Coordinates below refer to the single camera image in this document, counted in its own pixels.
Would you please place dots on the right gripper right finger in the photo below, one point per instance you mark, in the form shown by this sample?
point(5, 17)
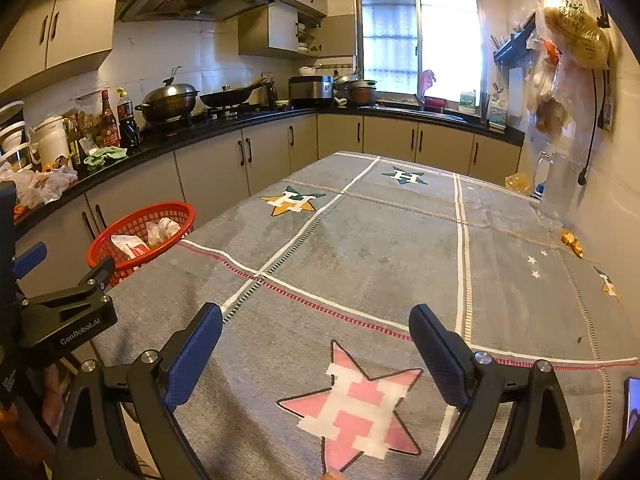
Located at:
point(538, 442)

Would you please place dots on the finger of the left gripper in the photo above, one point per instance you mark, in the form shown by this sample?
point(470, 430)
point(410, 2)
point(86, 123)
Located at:
point(29, 260)

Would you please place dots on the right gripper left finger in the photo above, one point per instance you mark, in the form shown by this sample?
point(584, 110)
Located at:
point(93, 442)

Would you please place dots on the white pink bag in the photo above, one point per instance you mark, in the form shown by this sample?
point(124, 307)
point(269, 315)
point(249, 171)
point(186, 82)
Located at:
point(158, 233)

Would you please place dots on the red white snack wrapper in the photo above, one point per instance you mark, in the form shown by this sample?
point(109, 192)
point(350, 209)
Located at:
point(131, 246)

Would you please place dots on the lower kitchen cabinets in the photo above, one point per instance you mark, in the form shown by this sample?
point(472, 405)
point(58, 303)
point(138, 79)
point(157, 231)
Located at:
point(213, 167)

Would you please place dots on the kitchen cabinets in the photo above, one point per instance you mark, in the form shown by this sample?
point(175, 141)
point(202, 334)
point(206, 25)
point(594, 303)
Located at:
point(213, 167)
point(57, 39)

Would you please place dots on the upper kitchen cabinets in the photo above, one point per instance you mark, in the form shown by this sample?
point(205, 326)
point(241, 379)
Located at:
point(57, 39)

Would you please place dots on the kitchen window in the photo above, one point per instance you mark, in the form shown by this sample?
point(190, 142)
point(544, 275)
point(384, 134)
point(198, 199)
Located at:
point(399, 39)

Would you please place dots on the crumpled clear plastic bags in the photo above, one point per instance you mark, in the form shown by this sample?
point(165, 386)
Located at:
point(34, 188)

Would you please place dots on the smartphone with photo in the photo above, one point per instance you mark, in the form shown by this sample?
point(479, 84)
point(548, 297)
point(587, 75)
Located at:
point(632, 405)

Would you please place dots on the red plastic mesh basket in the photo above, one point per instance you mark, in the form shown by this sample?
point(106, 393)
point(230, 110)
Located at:
point(141, 236)

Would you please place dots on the stacked white bowls rack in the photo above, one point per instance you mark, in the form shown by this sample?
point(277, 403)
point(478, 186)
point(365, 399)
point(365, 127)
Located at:
point(14, 142)

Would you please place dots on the white plastic jug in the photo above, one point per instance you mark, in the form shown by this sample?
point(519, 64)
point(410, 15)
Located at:
point(48, 141)

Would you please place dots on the green cloth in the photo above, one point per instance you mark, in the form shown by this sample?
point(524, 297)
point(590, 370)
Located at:
point(102, 157)

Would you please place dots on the red label sauce bottle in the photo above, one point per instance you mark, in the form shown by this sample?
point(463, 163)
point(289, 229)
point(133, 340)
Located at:
point(109, 130)

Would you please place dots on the dark soy sauce bottle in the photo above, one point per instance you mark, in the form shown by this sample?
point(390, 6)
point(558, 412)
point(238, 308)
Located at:
point(128, 127)

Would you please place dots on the orange peel pieces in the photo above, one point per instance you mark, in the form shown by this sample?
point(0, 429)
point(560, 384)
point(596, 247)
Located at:
point(571, 241)

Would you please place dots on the lidded steel wok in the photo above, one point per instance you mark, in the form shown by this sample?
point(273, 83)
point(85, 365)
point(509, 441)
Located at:
point(170, 101)

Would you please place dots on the grey star-pattern tablecloth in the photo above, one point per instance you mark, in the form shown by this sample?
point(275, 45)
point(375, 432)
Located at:
point(316, 277)

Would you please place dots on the gas stove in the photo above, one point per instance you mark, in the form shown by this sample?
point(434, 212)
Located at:
point(210, 115)

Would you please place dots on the glass beer mug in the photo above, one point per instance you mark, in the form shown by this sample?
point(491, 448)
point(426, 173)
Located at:
point(556, 191)

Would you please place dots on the black frying pan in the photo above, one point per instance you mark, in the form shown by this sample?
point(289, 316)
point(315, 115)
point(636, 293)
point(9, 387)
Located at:
point(231, 97)

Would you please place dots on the silver rice cooker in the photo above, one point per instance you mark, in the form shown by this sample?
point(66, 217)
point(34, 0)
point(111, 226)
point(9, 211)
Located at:
point(310, 91)

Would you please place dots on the dark cooking pot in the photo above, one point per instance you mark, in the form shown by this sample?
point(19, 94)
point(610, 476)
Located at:
point(360, 92)

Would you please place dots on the pink item on sill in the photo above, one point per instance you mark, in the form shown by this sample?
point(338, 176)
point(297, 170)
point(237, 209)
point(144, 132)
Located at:
point(427, 80)

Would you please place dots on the hanging plastic bags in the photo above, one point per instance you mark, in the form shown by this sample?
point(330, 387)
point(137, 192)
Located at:
point(570, 48)

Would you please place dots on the wall utensil shelf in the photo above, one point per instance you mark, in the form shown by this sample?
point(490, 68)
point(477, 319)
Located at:
point(515, 48)

